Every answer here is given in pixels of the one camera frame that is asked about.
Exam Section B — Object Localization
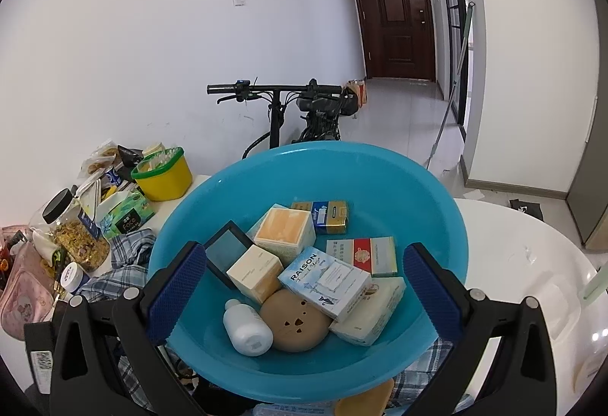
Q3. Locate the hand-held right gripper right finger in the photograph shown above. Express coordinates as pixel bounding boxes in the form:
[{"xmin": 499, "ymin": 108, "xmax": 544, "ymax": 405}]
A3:
[{"xmin": 403, "ymin": 242, "xmax": 557, "ymax": 416}]

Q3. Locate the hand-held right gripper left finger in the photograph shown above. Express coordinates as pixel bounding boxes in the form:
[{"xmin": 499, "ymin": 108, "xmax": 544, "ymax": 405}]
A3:
[{"xmin": 50, "ymin": 241, "xmax": 207, "ymax": 416}]

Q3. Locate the black box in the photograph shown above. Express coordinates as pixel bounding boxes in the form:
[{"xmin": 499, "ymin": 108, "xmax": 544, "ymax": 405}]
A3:
[{"xmin": 203, "ymin": 220, "xmax": 257, "ymax": 291}]

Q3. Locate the white tissue pack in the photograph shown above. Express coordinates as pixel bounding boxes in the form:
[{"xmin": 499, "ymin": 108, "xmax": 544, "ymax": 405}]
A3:
[{"xmin": 329, "ymin": 276, "xmax": 407, "ymax": 347}]

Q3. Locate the white red green box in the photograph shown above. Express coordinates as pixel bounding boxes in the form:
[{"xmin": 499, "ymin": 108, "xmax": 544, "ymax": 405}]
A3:
[{"xmin": 326, "ymin": 236, "xmax": 398, "ymax": 278}]

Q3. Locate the cream box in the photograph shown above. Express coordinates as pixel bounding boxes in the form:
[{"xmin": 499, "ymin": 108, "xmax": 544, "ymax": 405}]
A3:
[{"xmin": 226, "ymin": 244, "xmax": 284, "ymax": 305}]

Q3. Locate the white lotion bottle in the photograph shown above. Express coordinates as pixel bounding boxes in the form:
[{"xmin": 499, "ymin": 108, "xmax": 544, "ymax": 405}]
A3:
[{"xmin": 223, "ymin": 299, "xmax": 275, "ymax": 356}]

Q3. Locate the white blue box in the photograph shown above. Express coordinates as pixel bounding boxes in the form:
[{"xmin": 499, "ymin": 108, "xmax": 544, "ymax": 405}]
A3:
[{"xmin": 278, "ymin": 246, "xmax": 374, "ymax": 322}]

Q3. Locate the blue plastic basin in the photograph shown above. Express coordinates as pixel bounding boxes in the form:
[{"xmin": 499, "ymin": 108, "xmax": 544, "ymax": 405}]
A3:
[{"xmin": 148, "ymin": 141, "xmax": 469, "ymax": 403}]

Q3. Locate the round tan case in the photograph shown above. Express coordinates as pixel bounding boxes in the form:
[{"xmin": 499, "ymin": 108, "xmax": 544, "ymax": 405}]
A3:
[{"xmin": 259, "ymin": 289, "xmax": 332, "ymax": 352}]

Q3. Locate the orange white box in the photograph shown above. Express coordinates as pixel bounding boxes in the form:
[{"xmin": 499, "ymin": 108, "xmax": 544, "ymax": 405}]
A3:
[{"xmin": 253, "ymin": 204, "xmax": 317, "ymax": 261}]

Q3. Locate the gold blue box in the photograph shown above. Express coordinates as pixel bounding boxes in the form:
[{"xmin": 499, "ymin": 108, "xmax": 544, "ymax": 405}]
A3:
[{"xmin": 291, "ymin": 200, "xmax": 350, "ymax": 235}]

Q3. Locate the white desktop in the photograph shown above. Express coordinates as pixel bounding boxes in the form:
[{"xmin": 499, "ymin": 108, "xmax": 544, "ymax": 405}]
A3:
[{"xmin": 85, "ymin": 173, "xmax": 608, "ymax": 416}]

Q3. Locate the blue plaid shirt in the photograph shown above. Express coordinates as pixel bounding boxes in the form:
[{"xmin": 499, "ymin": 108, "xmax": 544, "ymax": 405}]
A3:
[{"xmin": 78, "ymin": 228, "xmax": 476, "ymax": 416}]

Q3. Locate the green tissue box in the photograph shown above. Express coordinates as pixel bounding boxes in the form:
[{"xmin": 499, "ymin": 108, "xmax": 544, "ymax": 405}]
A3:
[{"xmin": 97, "ymin": 190, "xmax": 157, "ymax": 240}]

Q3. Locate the white jar blue label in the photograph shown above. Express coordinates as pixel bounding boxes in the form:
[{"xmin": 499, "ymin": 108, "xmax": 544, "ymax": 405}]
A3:
[{"xmin": 61, "ymin": 261, "xmax": 92, "ymax": 295}]

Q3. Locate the yellow bin green rim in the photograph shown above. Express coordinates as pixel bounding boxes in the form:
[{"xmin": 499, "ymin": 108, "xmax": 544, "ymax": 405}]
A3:
[{"xmin": 130, "ymin": 146, "xmax": 193, "ymax": 201}]

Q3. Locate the clear cereal jar black lid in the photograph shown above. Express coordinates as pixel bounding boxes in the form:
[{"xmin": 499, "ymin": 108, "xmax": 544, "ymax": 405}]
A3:
[{"xmin": 29, "ymin": 189, "xmax": 111, "ymax": 273}]

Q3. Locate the black bag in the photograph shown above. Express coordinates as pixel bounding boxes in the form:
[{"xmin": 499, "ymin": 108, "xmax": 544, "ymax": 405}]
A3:
[{"xmin": 509, "ymin": 200, "xmax": 547, "ymax": 221}]

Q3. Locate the dark snack bag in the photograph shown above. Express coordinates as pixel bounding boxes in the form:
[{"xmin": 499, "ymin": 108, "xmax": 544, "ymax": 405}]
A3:
[{"xmin": 116, "ymin": 145, "xmax": 144, "ymax": 170}]

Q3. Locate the pink pouch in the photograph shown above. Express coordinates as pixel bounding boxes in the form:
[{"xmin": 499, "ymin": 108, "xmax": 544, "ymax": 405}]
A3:
[{"xmin": 0, "ymin": 226, "xmax": 60, "ymax": 341}]

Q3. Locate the mop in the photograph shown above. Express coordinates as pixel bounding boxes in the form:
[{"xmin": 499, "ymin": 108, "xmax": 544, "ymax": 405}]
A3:
[{"xmin": 424, "ymin": 2, "xmax": 476, "ymax": 170}]

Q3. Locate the black bicycle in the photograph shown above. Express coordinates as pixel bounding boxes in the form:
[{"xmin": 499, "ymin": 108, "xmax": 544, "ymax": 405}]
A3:
[{"xmin": 206, "ymin": 78, "xmax": 358, "ymax": 160}]

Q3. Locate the orange white bag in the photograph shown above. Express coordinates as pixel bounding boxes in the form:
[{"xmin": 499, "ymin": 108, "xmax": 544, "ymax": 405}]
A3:
[{"xmin": 344, "ymin": 80, "xmax": 369, "ymax": 108}]

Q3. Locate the brown door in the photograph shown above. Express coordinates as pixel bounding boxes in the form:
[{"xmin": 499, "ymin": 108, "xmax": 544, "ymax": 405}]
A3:
[{"xmin": 348, "ymin": 0, "xmax": 437, "ymax": 81}]

